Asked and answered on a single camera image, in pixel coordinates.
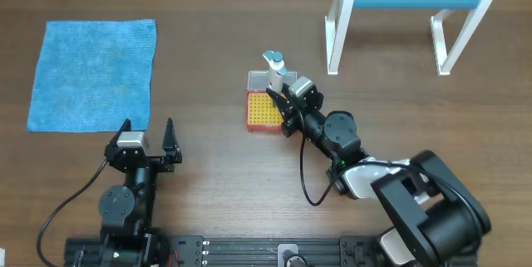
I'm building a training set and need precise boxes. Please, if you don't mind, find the black cable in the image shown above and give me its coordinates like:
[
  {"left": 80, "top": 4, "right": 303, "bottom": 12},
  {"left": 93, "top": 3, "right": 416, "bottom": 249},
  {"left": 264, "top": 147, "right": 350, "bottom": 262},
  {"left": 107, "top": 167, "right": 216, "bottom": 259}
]
[
  {"left": 36, "top": 158, "right": 110, "bottom": 267},
  {"left": 298, "top": 108, "right": 340, "bottom": 208}
]

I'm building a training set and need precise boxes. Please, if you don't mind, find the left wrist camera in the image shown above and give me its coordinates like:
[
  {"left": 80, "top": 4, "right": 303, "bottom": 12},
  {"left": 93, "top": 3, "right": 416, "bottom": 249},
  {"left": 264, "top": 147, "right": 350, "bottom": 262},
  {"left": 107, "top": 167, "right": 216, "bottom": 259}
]
[{"left": 116, "top": 131, "right": 147, "bottom": 149}]

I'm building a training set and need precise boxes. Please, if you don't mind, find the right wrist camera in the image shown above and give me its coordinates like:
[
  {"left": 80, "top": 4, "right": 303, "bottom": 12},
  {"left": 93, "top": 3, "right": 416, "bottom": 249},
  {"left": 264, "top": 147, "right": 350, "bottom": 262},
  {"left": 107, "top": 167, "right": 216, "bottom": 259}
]
[{"left": 288, "top": 76, "right": 314, "bottom": 98}]

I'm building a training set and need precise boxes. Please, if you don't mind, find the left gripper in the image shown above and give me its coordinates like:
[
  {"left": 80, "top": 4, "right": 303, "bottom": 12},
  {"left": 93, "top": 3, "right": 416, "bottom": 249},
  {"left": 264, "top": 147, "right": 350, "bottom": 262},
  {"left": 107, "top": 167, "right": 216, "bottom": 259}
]
[{"left": 104, "top": 117, "right": 183, "bottom": 173}]

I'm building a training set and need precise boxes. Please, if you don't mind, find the red and yellow tip box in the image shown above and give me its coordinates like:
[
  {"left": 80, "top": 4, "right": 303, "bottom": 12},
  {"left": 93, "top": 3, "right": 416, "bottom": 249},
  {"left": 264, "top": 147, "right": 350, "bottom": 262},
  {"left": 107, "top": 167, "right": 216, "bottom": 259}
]
[{"left": 246, "top": 70, "right": 298, "bottom": 133}]

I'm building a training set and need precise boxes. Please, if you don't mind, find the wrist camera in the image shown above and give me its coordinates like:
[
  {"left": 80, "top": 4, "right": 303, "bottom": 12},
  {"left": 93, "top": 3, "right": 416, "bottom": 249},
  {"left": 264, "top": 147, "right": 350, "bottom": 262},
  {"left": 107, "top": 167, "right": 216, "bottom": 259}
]
[
  {"left": 288, "top": 76, "right": 314, "bottom": 98},
  {"left": 116, "top": 131, "right": 147, "bottom": 149}
]

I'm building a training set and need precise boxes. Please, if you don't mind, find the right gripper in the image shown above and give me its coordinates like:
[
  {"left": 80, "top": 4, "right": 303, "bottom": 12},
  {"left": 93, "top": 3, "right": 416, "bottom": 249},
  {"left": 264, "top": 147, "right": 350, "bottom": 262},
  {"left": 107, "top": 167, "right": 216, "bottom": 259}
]
[{"left": 265, "top": 82, "right": 326, "bottom": 137}]

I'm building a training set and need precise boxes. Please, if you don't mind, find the blue cloth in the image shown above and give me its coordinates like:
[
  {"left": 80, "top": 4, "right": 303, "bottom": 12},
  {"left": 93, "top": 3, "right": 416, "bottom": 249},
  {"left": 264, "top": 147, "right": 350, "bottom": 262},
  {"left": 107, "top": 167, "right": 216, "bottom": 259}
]
[{"left": 27, "top": 18, "right": 158, "bottom": 134}]

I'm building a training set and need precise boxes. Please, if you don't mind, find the white pipette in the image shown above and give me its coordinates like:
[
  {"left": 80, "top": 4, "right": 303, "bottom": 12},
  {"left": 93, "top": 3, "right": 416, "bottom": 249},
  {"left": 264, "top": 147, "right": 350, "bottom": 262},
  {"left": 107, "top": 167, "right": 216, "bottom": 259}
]
[{"left": 262, "top": 49, "right": 290, "bottom": 108}]

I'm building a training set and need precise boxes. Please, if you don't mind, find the mounting rail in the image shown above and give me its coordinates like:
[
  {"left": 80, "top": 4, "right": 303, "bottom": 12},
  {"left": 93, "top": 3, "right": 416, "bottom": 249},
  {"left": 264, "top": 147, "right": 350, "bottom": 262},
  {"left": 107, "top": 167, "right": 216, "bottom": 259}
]
[{"left": 64, "top": 235, "right": 479, "bottom": 267}]

